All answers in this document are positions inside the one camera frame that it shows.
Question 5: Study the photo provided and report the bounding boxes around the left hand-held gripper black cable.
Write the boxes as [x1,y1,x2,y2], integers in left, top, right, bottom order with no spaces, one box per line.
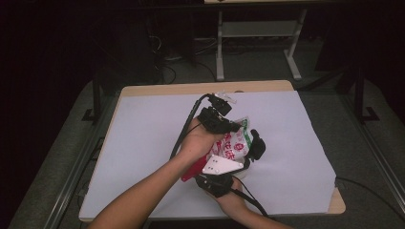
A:
[169,93,213,160]

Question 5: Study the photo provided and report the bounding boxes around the right hand-held gripper black cable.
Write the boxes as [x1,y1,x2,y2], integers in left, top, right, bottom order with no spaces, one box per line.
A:
[230,176,271,219]

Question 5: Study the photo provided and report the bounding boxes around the hand-held gripper black cable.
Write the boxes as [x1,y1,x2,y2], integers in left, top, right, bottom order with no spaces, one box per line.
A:
[169,93,213,160]
[230,176,271,219]

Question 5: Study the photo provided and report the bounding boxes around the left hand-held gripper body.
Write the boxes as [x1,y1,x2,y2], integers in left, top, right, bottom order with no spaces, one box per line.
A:
[197,91,238,135]

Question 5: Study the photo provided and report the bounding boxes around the white desk frame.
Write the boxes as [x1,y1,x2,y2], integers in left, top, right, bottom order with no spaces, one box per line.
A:
[203,0,309,82]

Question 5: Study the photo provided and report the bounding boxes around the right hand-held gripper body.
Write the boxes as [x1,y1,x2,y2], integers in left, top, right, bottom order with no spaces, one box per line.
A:
[194,155,245,198]

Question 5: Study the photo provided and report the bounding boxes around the bundle of dark cables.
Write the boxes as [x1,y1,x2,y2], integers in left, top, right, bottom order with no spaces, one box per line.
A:
[147,32,218,84]

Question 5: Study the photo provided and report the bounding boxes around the red and white snack bag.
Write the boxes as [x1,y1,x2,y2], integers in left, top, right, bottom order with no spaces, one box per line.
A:
[181,116,255,183]

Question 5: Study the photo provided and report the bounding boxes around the white paper sheet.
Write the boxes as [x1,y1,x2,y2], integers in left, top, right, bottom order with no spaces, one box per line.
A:
[78,90,338,220]

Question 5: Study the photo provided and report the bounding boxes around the black floor cable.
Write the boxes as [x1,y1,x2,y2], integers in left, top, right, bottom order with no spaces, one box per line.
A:
[335,176,405,221]

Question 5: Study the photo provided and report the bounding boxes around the black metal stand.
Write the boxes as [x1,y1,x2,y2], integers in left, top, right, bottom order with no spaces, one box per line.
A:
[81,73,103,123]
[352,65,380,123]

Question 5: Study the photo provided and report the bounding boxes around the person's right hand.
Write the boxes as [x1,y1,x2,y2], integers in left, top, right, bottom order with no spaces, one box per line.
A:
[219,179,252,219]

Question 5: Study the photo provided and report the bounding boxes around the wooden table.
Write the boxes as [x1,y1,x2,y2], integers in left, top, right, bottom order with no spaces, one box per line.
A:
[77,79,347,222]

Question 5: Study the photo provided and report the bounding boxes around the clear jar with black lid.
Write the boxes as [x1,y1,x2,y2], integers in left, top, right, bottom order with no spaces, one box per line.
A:
[235,128,266,179]

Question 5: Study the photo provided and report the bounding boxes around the metal floor rail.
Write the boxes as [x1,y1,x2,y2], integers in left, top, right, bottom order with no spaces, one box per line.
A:
[340,94,405,206]
[42,94,123,229]

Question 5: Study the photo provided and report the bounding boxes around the person's left hand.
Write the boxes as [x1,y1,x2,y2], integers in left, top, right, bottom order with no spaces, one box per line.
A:
[176,120,224,165]

